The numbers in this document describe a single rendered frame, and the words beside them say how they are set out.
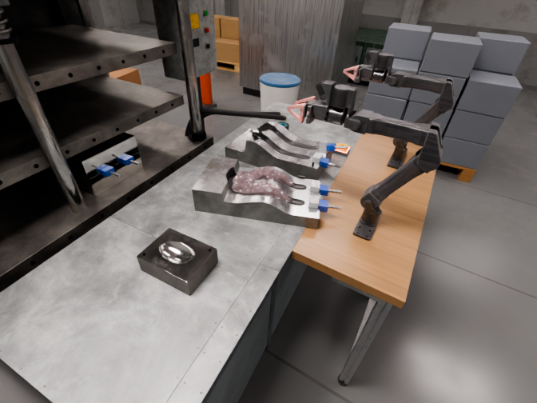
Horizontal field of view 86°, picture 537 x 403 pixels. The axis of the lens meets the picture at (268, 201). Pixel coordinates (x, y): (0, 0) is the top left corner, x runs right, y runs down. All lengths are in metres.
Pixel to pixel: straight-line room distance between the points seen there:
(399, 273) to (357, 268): 0.14
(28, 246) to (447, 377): 1.97
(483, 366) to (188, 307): 1.63
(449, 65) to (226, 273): 2.64
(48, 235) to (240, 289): 0.76
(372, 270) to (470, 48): 2.36
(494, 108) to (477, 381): 2.17
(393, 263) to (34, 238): 1.29
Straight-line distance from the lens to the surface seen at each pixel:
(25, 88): 1.19
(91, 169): 1.41
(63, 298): 1.09
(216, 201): 1.16
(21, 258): 1.31
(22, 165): 1.28
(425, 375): 1.91
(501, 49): 3.55
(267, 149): 1.42
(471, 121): 3.27
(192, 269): 0.93
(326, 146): 1.46
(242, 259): 1.03
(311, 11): 4.23
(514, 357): 2.24
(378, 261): 1.12
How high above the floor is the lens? 1.59
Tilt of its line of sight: 39 degrees down
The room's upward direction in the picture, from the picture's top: 3 degrees clockwise
